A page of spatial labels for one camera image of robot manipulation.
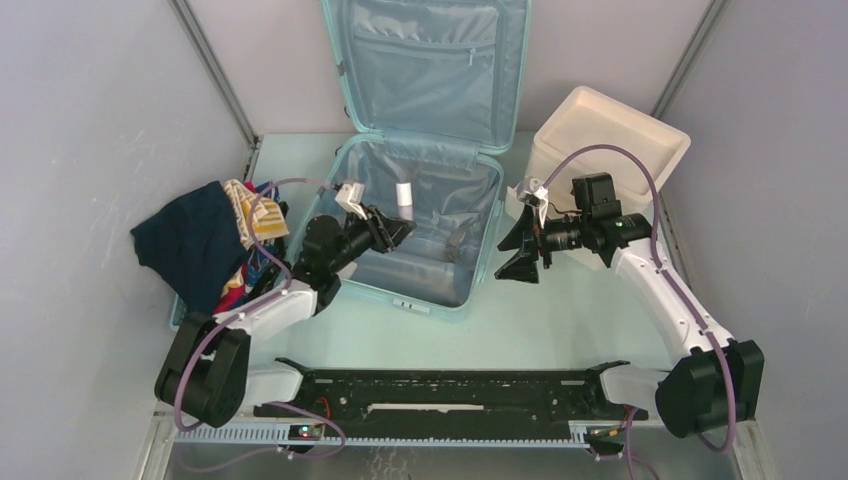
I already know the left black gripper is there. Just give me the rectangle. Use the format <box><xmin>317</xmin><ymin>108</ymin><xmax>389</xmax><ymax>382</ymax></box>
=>
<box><xmin>328</xmin><ymin>204</ymin><xmax>416</xmax><ymax>275</ymax></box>

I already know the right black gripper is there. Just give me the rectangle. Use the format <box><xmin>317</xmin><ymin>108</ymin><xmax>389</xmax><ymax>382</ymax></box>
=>
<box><xmin>494</xmin><ymin>202</ymin><xmax>590</xmax><ymax>285</ymax></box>

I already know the white pink tube bottle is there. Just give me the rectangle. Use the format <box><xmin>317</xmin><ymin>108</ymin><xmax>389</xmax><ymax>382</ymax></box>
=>
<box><xmin>395</xmin><ymin>183</ymin><xmax>414</xmax><ymax>221</ymax></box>

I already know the yellow white striped garment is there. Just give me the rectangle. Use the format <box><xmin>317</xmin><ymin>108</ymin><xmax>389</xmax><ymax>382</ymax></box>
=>
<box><xmin>223</xmin><ymin>179</ymin><xmax>289</xmax><ymax>249</ymax></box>

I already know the light blue ribbed suitcase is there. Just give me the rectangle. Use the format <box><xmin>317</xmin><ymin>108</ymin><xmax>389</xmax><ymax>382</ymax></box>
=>
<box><xmin>288</xmin><ymin>1</ymin><xmax>531</xmax><ymax>319</ymax></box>

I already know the cream plastic drawer cabinet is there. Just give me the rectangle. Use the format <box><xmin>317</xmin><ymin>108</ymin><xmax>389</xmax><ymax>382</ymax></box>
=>
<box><xmin>506</xmin><ymin>86</ymin><xmax>692</xmax><ymax>270</ymax></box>

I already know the dark navy garment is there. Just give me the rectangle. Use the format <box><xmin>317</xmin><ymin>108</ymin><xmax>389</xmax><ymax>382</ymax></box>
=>
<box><xmin>130</xmin><ymin>181</ymin><xmax>248</xmax><ymax>314</ymax></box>

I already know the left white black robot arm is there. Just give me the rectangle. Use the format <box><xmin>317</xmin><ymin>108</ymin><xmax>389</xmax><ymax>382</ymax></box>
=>
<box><xmin>154</xmin><ymin>206</ymin><xmax>416</xmax><ymax>428</ymax></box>

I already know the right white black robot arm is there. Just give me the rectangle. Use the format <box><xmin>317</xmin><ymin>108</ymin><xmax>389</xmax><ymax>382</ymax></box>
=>
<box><xmin>495</xmin><ymin>173</ymin><xmax>765</xmax><ymax>438</ymax></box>

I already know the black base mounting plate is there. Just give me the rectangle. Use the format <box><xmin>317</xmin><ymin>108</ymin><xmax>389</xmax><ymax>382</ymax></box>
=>
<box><xmin>290</xmin><ymin>367</ymin><xmax>627</xmax><ymax>442</ymax></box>

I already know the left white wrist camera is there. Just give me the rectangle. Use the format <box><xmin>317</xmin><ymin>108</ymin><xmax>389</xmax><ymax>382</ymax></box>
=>
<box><xmin>335</xmin><ymin>182</ymin><xmax>368</xmax><ymax>220</ymax></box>

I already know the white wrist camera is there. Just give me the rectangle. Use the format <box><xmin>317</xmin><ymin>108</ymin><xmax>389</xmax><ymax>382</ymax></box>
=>
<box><xmin>335</xmin><ymin>182</ymin><xmax>368</xmax><ymax>220</ymax></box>
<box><xmin>516</xmin><ymin>177</ymin><xmax>549</xmax><ymax>228</ymax></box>

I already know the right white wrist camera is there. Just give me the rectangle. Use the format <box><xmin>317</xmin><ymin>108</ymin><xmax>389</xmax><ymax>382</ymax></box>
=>
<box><xmin>516</xmin><ymin>177</ymin><xmax>549</xmax><ymax>228</ymax></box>

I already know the aluminium frame rail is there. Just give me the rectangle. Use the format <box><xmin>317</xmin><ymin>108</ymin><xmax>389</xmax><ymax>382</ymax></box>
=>
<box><xmin>135</xmin><ymin>377</ymin><xmax>776</xmax><ymax>480</ymax></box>

